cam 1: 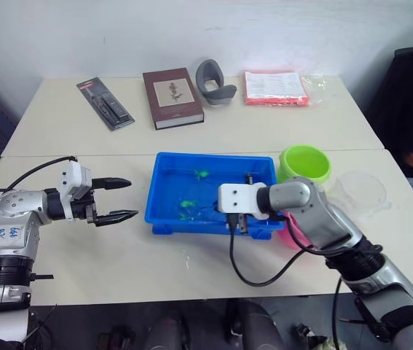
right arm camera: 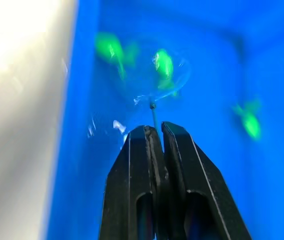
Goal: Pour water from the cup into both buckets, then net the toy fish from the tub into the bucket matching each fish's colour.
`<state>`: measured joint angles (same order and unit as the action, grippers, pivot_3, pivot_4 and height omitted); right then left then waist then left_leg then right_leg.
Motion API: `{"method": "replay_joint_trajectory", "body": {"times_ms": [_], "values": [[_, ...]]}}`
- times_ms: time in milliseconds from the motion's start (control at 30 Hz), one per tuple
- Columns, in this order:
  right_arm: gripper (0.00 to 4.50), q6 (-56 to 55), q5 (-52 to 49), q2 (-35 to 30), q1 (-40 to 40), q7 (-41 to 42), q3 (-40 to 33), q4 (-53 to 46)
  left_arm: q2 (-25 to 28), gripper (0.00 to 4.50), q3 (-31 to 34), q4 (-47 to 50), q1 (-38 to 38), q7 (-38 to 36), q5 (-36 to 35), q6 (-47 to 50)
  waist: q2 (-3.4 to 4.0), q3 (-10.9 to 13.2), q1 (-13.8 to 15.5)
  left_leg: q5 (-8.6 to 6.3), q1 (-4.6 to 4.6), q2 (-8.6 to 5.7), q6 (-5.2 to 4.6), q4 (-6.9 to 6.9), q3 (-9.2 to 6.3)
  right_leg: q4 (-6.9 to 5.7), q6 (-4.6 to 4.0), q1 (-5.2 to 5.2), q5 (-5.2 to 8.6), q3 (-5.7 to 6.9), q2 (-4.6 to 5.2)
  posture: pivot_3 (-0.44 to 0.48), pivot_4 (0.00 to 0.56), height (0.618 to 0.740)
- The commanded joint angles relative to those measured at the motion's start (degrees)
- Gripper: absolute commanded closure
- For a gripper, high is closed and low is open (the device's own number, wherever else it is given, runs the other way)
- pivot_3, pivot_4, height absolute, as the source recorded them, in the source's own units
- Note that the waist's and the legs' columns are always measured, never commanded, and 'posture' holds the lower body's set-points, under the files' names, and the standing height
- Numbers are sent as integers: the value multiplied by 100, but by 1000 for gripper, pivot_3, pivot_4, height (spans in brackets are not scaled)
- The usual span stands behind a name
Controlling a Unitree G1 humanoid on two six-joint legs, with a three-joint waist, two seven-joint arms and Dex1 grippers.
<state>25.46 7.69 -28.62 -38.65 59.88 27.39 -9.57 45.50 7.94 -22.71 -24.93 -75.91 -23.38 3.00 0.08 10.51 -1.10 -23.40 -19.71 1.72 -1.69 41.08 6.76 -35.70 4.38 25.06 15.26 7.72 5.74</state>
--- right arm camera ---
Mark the blue plastic tub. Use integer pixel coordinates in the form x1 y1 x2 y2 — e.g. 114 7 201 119
38 0 284 240

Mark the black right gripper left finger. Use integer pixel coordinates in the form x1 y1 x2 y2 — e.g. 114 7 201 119
98 125 170 240

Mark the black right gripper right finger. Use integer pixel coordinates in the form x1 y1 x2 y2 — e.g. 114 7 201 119
161 121 252 240

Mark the green toy fish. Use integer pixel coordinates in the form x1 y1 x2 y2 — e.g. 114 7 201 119
152 48 179 97
232 98 263 141
94 31 139 81

